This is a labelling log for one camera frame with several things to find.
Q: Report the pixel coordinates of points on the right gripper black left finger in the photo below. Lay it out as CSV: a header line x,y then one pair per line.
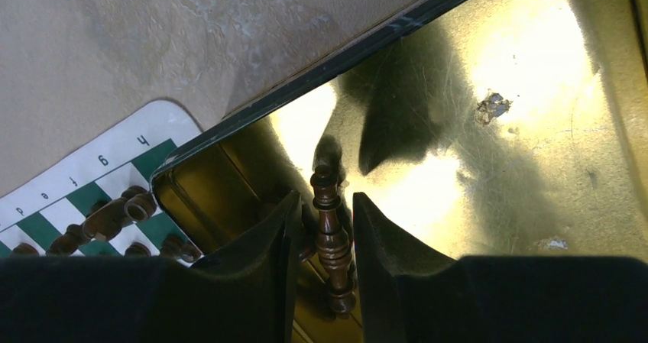
x,y
243,292

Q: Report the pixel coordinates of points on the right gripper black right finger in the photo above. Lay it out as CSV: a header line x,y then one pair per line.
x,y
413,293

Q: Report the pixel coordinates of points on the dark wooden king piece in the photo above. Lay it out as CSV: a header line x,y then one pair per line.
x,y
332,242

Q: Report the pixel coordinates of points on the dark wooden pawn piece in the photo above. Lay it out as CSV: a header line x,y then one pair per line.
x,y
137,249
24,250

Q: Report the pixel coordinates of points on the dark rook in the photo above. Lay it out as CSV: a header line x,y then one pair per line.
x,y
140,204

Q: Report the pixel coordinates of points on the dark wooden knight piece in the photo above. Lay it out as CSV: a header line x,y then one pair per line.
x,y
107,222

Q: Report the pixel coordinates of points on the dark wooden bishop piece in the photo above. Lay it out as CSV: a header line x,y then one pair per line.
x,y
68,242

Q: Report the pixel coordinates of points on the gold tin with dark pieces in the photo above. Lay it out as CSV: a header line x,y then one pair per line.
x,y
480,127

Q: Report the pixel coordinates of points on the green white chess board mat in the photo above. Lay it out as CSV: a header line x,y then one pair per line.
x,y
126,155

